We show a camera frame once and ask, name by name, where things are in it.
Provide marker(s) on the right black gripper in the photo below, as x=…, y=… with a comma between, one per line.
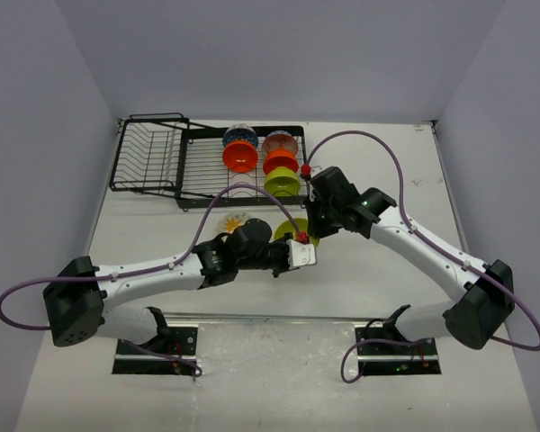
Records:
x=316, y=229

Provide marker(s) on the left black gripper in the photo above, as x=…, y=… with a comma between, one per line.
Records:
x=283, y=241

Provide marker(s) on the yellow teal patterned bowl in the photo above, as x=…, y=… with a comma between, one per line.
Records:
x=225, y=230

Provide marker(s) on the white floral bowl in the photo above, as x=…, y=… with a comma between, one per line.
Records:
x=234, y=220

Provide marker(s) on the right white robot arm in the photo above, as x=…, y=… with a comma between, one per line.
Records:
x=477, y=292

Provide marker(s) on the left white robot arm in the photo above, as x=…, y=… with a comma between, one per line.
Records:
x=86, y=301

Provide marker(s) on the right orange bowl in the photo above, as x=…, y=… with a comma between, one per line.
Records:
x=280, y=158

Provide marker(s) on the orange bowl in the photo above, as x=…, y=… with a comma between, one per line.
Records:
x=240, y=156
x=280, y=158

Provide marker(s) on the red patterned bowl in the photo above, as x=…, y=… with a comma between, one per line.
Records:
x=279, y=139

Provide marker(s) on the left orange bowl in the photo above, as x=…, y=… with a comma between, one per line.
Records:
x=240, y=156

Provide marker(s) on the blue patterned bowl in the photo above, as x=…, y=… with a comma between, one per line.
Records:
x=240, y=131

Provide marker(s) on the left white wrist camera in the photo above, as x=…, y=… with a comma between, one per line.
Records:
x=300, y=254

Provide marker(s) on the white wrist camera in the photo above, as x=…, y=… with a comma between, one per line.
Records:
x=300, y=254
x=307, y=172

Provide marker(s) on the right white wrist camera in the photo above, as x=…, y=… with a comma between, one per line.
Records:
x=307, y=172

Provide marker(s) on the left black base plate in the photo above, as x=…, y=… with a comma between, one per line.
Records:
x=173, y=355

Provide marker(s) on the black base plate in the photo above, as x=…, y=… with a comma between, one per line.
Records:
x=387, y=360
x=173, y=355

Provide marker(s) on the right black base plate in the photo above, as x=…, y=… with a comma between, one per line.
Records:
x=387, y=360

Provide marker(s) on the black wire dish rack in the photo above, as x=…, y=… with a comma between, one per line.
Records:
x=169, y=155

